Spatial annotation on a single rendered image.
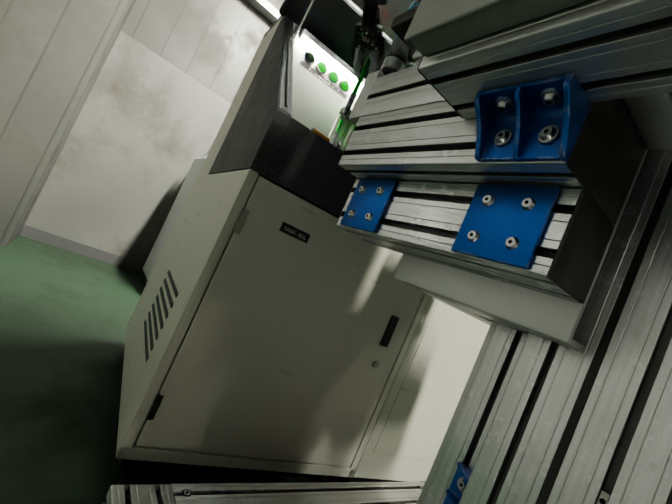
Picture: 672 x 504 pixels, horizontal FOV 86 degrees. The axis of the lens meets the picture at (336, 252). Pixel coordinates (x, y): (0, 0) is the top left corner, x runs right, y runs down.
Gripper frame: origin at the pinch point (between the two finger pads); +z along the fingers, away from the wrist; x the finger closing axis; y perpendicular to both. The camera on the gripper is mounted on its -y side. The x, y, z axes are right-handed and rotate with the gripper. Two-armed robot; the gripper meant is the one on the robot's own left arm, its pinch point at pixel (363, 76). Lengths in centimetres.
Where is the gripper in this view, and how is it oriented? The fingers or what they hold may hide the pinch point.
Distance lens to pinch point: 121.1
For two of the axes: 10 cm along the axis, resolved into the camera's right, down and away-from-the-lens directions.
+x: 9.8, 1.9, -0.8
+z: -0.9, 7.7, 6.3
